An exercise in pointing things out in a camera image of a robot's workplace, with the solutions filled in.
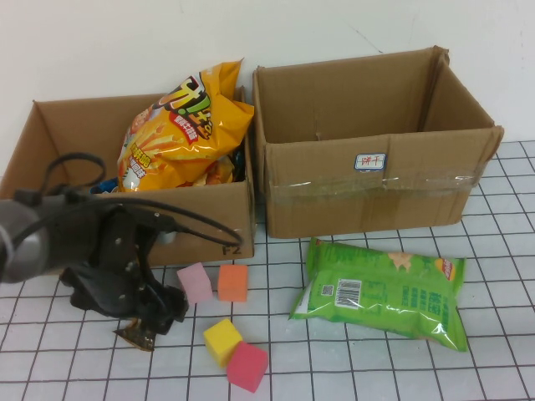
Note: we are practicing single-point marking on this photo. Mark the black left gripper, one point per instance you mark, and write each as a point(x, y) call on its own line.
point(115, 246)

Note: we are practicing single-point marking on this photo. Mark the small brown snack packet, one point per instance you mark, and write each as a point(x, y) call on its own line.
point(140, 339)

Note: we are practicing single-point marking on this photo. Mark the green chip bag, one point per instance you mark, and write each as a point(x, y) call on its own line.
point(376, 301)

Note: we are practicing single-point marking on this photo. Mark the blue snack packet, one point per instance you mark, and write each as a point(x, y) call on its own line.
point(110, 184)

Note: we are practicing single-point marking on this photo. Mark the small orange snack packet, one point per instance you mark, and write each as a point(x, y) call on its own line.
point(215, 175)

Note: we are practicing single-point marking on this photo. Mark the dark snack packet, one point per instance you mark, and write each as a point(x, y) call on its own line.
point(239, 165)

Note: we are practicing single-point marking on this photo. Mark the light pink foam cube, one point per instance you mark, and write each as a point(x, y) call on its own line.
point(195, 284)

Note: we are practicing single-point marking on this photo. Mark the yellow foam cube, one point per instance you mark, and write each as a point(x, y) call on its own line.
point(221, 340)

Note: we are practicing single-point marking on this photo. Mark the orange foam cube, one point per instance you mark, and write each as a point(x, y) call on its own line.
point(232, 284)

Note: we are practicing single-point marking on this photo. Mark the cardboard box with F2 print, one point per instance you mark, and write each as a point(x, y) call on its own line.
point(209, 200)

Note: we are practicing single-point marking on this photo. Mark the red foam cube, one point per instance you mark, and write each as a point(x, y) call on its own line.
point(246, 367)

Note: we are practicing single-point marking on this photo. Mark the large yellow chip bag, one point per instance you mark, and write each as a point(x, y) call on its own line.
point(179, 138)

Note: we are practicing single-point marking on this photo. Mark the cardboard box with clear tape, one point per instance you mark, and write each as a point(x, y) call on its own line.
point(334, 209)

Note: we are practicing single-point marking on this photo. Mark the clear tape strip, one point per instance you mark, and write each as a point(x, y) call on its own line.
point(326, 186)

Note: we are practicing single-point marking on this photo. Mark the white label on taped box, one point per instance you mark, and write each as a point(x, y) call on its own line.
point(370, 161)

